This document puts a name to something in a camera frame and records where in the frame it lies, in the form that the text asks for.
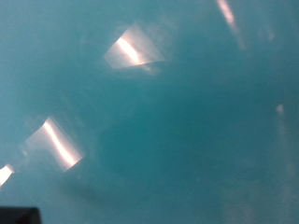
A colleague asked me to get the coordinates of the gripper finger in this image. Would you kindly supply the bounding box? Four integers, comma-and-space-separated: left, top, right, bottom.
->
0, 205, 42, 224

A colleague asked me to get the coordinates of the blue plastic plate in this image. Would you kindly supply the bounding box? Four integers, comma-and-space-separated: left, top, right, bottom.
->
0, 0, 299, 224

